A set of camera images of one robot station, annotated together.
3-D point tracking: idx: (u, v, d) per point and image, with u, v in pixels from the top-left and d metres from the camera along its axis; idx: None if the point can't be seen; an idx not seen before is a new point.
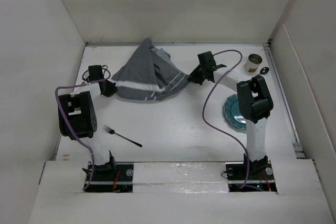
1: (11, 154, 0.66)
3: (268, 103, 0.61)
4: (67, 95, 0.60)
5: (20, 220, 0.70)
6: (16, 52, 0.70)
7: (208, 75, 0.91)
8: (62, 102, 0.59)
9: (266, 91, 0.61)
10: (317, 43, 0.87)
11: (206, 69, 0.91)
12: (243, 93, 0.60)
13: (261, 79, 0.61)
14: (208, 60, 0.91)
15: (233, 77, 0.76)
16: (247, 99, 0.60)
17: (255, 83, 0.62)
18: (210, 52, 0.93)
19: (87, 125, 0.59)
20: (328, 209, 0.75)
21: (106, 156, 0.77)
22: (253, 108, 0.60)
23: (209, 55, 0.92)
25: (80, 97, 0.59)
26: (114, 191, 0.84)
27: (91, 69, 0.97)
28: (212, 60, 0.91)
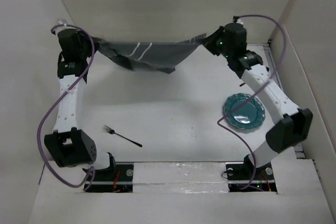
1: (11, 155, 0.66)
3: (300, 138, 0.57)
4: (54, 137, 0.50)
5: (20, 220, 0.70)
6: (16, 52, 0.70)
7: (234, 64, 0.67)
8: (49, 145, 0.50)
9: (305, 128, 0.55)
10: (317, 43, 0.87)
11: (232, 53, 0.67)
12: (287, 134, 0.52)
13: (308, 114, 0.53)
14: (238, 42, 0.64)
15: (274, 100, 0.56)
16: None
17: (298, 117, 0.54)
18: (244, 31, 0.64)
19: (86, 158, 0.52)
20: (328, 209, 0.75)
21: (106, 161, 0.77)
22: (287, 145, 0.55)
23: (242, 36, 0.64)
25: (72, 136, 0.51)
26: (114, 191, 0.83)
27: (65, 36, 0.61)
28: (243, 43, 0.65)
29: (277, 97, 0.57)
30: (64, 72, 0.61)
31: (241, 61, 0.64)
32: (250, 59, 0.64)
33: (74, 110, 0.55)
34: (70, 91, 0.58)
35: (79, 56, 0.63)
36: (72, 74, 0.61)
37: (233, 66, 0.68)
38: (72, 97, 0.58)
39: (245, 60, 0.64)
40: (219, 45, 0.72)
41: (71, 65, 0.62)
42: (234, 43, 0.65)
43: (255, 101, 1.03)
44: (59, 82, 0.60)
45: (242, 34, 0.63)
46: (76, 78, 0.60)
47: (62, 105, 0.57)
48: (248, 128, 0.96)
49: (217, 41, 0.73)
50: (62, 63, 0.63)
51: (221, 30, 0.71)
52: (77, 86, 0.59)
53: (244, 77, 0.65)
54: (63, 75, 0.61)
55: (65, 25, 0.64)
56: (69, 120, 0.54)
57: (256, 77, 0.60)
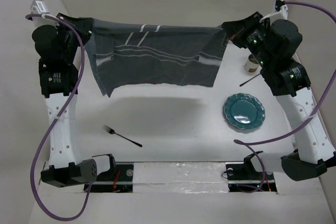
1: (11, 155, 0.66)
3: None
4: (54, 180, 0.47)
5: (20, 221, 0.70)
6: (16, 52, 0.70)
7: (274, 80, 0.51)
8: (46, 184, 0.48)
9: None
10: (317, 43, 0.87)
11: (274, 64, 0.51)
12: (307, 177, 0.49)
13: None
14: (289, 52, 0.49)
15: (312, 141, 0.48)
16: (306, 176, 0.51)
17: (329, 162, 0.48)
18: (300, 37, 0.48)
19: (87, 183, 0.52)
20: (328, 209, 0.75)
21: (106, 164, 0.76)
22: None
23: (293, 45, 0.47)
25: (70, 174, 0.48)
26: (114, 191, 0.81)
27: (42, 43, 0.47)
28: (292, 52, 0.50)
29: (316, 137, 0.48)
30: (49, 86, 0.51)
31: (285, 77, 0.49)
32: (296, 78, 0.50)
33: (68, 139, 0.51)
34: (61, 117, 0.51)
35: (62, 63, 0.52)
36: (59, 92, 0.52)
37: (269, 80, 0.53)
38: (64, 123, 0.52)
39: (291, 74, 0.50)
40: (253, 42, 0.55)
41: (55, 76, 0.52)
42: (280, 53, 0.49)
43: (255, 101, 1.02)
44: (45, 103, 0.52)
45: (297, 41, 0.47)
46: (65, 97, 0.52)
47: (55, 135, 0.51)
48: (248, 128, 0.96)
49: (248, 36, 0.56)
50: (45, 73, 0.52)
51: (258, 23, 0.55)
52: (67, 111, 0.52)
53: (282, 97, 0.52)
54: (49, 94, 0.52)
55: (43, 15, 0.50)
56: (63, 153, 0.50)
57: (300, 107, 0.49)
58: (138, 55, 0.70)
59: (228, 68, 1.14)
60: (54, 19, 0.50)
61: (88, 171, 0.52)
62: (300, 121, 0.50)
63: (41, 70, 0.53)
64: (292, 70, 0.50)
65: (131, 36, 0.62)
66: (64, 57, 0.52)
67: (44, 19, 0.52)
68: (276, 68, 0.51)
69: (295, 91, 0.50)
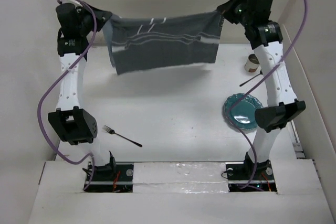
1: (11, 155, 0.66)
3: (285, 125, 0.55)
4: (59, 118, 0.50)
5: (20, 220, 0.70)
6: (16, 52, 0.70)
7: (252, 34, 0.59)
8: (51, 120, 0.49)
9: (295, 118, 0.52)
10: (317, 43, 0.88)
11: (252, 21, 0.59)
12: (272, 118, 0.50)
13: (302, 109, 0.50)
14: (262, 10, 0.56)
15: (276, 86, 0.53)
16: (271, 122, 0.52)
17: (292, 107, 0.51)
18: None
19: (87, 134, 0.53)
20: (328, 209, 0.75)
21: (106, 159, 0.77)
22: (270, 126, 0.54)
23: (265, 3, 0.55)
25: (74, 114, 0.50)
26: (114, 191, 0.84)
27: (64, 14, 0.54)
28: (267, 10, 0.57)
29: (281, 83, 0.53)
30: (64, 49, 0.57)
31: (260, 32, 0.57)
32: (271, 32, 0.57)
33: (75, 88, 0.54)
34: (71, 70, 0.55)
35: (79, 34, 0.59)
36: (73, 52, 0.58)
37: (250, 36, 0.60)
38: (73, 77, 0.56)
39: (264, 30, 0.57)
40: (239, 11, 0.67)
41: (71, 42, 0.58)
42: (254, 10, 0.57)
43: (255, 101, 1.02)
44: (60, 60, 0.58)
45: (266, 1, 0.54)
46: (77, 57, 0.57)
47: (63, 83, 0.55)
48: (248, 128, 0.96)
49: (235, 9, 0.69)
50: (62, 40, 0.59)
51: None
52: (77, 67, 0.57)
53: (258, 51, 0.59)
54: (63, 52, 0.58)
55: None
56: (70, 97, 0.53)
57: (270, 56, 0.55)
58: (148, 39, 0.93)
59: (228, 68, 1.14)
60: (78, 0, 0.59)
61: (90, 120, 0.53)
62: (269, 68, 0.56)
63: (59, 38, 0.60)
64: (268, 27, 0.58)
65: (141, 27, 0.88)
66: (80, 30, 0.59)
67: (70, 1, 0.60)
68: (254, 25, 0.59)
69: (268, 42, 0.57)
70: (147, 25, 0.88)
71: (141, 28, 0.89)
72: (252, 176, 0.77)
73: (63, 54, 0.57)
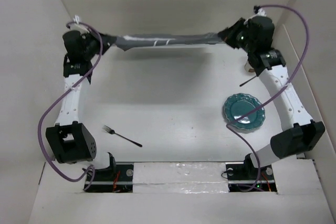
1: (11, 155, 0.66)
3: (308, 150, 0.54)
4: (56, 132, 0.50)
5: (20, 220, 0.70)
6: (16, 52, 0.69)
7: (255, 61, 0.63)
8: (49, 135, 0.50)
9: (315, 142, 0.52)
10: (317, 43, 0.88)
11: (254, 49, 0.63)
12: (290, 140, 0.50)
13: (322, 130, 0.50)
14: (264, 39, 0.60)
15: (287, 107, 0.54)
16: (289, 146, 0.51)
17: (308, 127, 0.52)
18: (272, 27, 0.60)
19: (86, 155, 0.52)
20: (328, 209, 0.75)
21: (107, 159, 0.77)
22: (289, 152, 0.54)
23: (268, 32, 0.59)
25: (73, 129, 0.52)
26: (114, 191, 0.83)
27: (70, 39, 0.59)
28: (269, 39, 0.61)
29: (291, 104, 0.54)
30: (69, 70, 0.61)
31: (262, 59, 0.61)
32: (272, 57, 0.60)
33: (76, 105, 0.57)
34: (74, 88, 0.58)
35: (83, 57, 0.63)
36: (77, 73, 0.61)
37: (253, 62, 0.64)
38: (75, 94, 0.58)
39: (267, 57, 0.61)
40: (240, 38, 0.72)
41: (76, 66, 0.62)
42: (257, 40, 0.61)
43: (255, 101, 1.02)
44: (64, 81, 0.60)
45: (266, 31, 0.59)
46: (80, 77, 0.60)
47: (64, 99, 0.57)
48: (248, 128, 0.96)
49: (237, 35, 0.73)
50: (69, 64, 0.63)
51: (242, 24, 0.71)
52: (80, 86, 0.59)
53: (262, 77, 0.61)
54: (67, 74, 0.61)
55: (77, 23, 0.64)
56: (69, 113, 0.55)
57: (275, 79, 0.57)
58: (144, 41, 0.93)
59: (228, 68, 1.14)
60: (86, 25, 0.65)
61: (88, 139, 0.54)
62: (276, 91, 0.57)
63: (65, 63, 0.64)
64: (270, 53, 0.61)
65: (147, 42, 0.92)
66: (84, 53, 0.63)
67: (77, 26, 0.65)
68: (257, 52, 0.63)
69: (271, 66, 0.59)
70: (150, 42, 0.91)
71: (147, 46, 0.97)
72: (258, 177, 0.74)
73: (66, 76, 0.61)
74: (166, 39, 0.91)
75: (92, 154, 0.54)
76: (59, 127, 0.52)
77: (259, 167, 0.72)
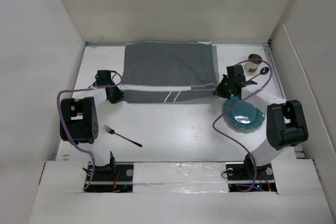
1: (10, 155, 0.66)
3: (301, 132, 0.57)
4: (70, 99, 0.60)
5: (20, 220, 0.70)
6: (14, 53, 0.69)
7: (234, 89, 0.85)
8: (65, 102, 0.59)
9: (301, 118, 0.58)
10: (317, 43, 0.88)
11: (233, 83, 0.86)
12: (274, 116, 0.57)
13: (297, 104, 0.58)
14: (238, 74, 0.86)
15: (264, 98, 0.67)
16: (277, 124, 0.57)
17: (290, 108, 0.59)
18: (241, 66, 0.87)
19: (88, 131, 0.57)
20: (328, 209, 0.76)
21: (107, 159, 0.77)
22: (284, 137, 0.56)
23: (239, 69, 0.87)
25: (84, 100, 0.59)
26: (114, 191, 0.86)
27: (101, 74, 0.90)
28: (241, 75, 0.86)
29: (266, 96, 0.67)
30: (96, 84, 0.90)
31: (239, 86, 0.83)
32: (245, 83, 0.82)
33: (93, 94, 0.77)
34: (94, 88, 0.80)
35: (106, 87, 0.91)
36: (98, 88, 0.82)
37: (233, 92, 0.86)
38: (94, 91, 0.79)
39: (242, 85, 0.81)
40: (225, 86, 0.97)
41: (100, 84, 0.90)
42: (232, 77, 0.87)
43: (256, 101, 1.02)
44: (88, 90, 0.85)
45: (239, 68, 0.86)
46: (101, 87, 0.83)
47: (85, 93, 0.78)
48: (248, 128, 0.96)
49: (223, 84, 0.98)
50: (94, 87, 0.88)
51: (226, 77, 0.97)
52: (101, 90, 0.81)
53: (242, 96, 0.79)
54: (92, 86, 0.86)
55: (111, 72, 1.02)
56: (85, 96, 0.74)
57: (251, 90, 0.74)
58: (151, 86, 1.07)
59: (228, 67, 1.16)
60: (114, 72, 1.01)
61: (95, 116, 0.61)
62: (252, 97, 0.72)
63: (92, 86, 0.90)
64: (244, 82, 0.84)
65: (157, 92, 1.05)
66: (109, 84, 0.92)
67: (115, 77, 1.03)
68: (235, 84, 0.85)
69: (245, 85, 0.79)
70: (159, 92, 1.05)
71: (154, 88, 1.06)
72: (255, 176, 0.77)
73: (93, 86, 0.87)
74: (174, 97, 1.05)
75: (94, 135, 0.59)
76: (73, 98, 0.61)
77: (255, 167, 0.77)
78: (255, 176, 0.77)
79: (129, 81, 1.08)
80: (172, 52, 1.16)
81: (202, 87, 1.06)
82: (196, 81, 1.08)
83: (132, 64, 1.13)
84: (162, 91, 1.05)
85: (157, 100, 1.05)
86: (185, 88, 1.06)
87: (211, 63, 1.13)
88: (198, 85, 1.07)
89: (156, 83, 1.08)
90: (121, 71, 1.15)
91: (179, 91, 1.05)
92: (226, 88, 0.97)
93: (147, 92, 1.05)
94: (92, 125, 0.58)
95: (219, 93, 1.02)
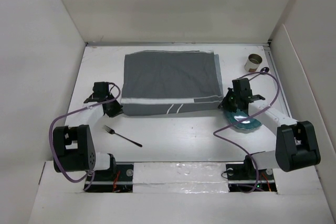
1: (10, 155, 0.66)
3: (312, 156, 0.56)
4: (63, 128, 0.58)
5: (20, 220, 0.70)
6: (14, 53, 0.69)
7: (241, 104, 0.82)
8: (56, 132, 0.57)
9: (312, 142, 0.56)
10: (317, 44, 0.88)
11: (239, 97, 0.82)
12: (285, 139, 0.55)
13: (310, 126, 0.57)
14: (244, 89, 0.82)
15: (273, 117, 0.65)
16: (289, 147, 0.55)
17: (301, 129, 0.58)
18: (247, 78, 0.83)
19: (84, 165, 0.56)
20: (328, 208, 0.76)
21: (107, 162, 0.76)
22: (295, 160, 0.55)
23: (245, 83, 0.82)
25: (78, 131, 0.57)
26: (114, 191, 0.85)
27: (97, 86, 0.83)
28: (248, 89, 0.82)
29: (276, 115, 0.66)
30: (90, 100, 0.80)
31: (246, 103, 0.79)
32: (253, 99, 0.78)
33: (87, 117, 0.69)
34: (89, 107, 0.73)
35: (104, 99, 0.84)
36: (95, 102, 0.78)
37: (239, 106, 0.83)
38: (90, 111, 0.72)
39: (249, 99, 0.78)
40: (231, 99, 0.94)
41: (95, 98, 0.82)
42: (238, 91, 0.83)
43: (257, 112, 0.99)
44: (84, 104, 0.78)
45: (244, 82, 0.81)
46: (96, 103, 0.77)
47: (80, 114, 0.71)
48: (248, 128, 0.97)
49: (229, 97, 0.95)
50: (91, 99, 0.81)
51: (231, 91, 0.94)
52: (96, 107, 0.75)
53: (250, 111, 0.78)
54: (87, 102, 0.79)
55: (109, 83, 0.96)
56: (79, 120, 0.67)
57: (259, 106, 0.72)
58: (153, 99, 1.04)
59: (228, 67, 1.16)
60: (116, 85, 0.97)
61: (91, 147, 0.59)
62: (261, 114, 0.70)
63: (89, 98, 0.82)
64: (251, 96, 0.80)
65: (160, 105, 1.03)
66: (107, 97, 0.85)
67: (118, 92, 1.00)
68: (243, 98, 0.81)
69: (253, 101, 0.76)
70: (161, 104, 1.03)
71: (157, 100, 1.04)
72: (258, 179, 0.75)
73: (86, 103, 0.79)
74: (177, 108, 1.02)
75: (90, 166, 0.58)
76: (66, 126, 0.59)
77: (257, 169, 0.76)
78: (257, 178, 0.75)
79: (129, 94, 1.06)
80: (173, 60, 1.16)
81: (206, 98, 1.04)
82: (199, 94, 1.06)
83: (133, 69, 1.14)
84: (164, 104, 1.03)
85: (159, 113, 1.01)
86: (188, 101, 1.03)
87: (214, 73, 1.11)
88: (201, 97, 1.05)
89: (158, 95, 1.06)
90: (121, 71, 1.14)
91: (182, 103, 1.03)
92: (231, 102, 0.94)
93: (148, 106, 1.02)
94: (87, 157, 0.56)
95: (224, 106, 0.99)
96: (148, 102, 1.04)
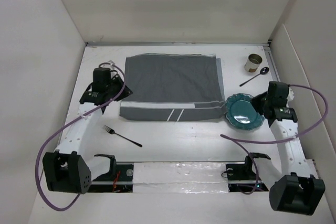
1: (10, 156, 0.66)
3: (304, 209, 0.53)
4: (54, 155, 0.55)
5: (20, 220, 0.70)
6: (14, 52, 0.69)
7: (266, 111, 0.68)
8: (46, 162, 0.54)
9: (313, 200, 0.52)
10: (317, 44, 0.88)
11: (269, 103, 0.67)
12: (285, 190, 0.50)
13: (321, 187, 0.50)
14: (278, 96, 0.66)
15: (289, 157, 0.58)
16: (285, 198, 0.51)
17: (310, 182, 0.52)
18: (285, 84, 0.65)
19: (77, 189, 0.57)
20: (328, 208, 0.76)
21: (106, 165, 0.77)
22: (284, 207, 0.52)
23: (283, 91, 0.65)
25: (70, 164, 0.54)
26: (114, 191, 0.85)
27: (97, 74, 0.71)
28: (283, 97, 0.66)
29: (294, 155, 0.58)
30: (86, 98, 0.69)
31: (273, 113, 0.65)
32: (284, 113, 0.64)
33: (81, 136, 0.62)
34: (84, 116, 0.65)
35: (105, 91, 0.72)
36: (92, 102, 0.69)
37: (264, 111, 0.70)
38: (84, 123, 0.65)
39: (279, 112, 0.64)
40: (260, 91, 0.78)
41: (94, 94, 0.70)
42: (271, 96, 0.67)
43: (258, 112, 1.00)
44: (79, 107, 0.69)
45: (282, 89, 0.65)
46: (95, 106, 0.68)
47: (73, 128, 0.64)
48: (248, 128, 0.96)
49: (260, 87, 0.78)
50: (90, 94, 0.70)
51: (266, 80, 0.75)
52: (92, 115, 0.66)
53: (272, 125, 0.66)
54: (84, 101, 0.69)
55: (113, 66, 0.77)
56: (71, 143, 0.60)
57: (283, 130, 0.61)
58: (153, 103, 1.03)
59: (228, 68, 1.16)
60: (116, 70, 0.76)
61: (85, 173, 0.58)
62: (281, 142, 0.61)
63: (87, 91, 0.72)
64: (283, 108, 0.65)
65: (160, 109, 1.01)
66: (107, 89, 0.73)
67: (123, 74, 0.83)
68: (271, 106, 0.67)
69: (282, 118, 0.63)
70: (162, 107, 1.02)
71: (157, 103, 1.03)
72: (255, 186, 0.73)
73: (83, 103, 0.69)
74: (177, 116, 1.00)
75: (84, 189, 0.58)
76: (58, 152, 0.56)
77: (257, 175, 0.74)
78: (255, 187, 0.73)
79: (129, 97, 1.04)
80: (173, 60, 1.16)
81: (206, 104, 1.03)
82: (200, 98, 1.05)
83: (133, 71, 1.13)
84: (164, 108, 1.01)
85: (159, 118, 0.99)
86: (188, 106, 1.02)
87: (215, 77, 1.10)
88: (201, 102, 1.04)
89: (158, 99, 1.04)
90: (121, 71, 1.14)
91: (182, 108, 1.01)
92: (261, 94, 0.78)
93: (147, 109, 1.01)
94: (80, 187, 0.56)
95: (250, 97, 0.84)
96: (148, 106, 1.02)
